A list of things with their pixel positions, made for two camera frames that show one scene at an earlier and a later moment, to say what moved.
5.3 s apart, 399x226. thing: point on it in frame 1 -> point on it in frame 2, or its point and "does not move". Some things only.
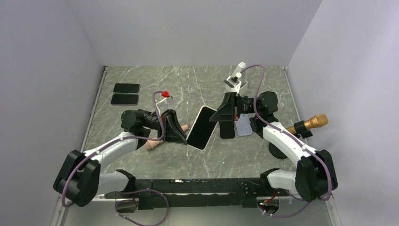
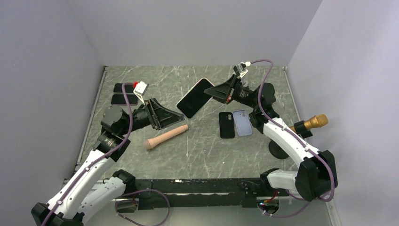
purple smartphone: x=124 y=99 does not move
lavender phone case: x=243 y=125 does not move
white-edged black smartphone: x=201 y=129 -> x=195 y=99
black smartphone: x=133 y=88 does not move
